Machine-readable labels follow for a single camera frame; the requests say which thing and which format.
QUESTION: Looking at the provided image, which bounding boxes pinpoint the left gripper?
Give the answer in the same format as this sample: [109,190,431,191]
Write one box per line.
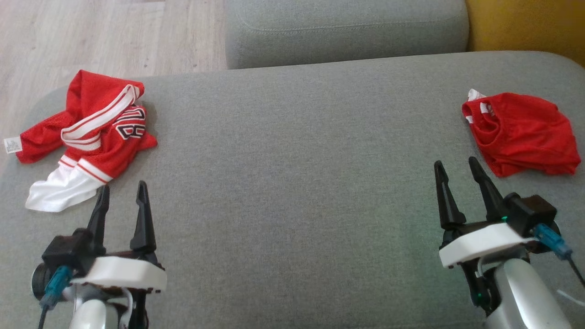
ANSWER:
[71,180,168,329]

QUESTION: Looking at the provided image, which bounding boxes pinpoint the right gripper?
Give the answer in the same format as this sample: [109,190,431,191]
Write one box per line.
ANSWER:
[433,156,540,316]

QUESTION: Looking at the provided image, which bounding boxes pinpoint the red basketball shorts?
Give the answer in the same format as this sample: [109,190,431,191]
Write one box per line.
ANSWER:
[461,88,581,178]

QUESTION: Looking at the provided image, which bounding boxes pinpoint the red basketball jersey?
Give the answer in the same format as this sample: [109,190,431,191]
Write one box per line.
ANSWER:
[4,69,159,213]

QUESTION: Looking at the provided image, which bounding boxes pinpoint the large grey sofa seat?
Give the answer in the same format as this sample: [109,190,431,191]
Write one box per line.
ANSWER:
[0,50,585,329]

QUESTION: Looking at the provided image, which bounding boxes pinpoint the yellow sofa backrest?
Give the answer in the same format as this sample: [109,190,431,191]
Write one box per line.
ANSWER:
[465,0,585,68]

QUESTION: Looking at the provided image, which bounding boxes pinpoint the small grey sofa cushion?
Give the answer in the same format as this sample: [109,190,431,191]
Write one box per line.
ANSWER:
[224,0,470,70]

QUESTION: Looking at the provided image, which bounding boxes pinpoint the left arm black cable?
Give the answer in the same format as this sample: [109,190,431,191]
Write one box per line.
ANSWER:
[37,266,74,329]

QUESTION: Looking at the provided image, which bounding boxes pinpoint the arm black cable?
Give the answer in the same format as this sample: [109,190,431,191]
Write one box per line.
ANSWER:
[37,266,74,329]
[532,223,585,289]

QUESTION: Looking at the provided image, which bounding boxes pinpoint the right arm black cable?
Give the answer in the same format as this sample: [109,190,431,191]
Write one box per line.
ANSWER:
[532,223,585,289]

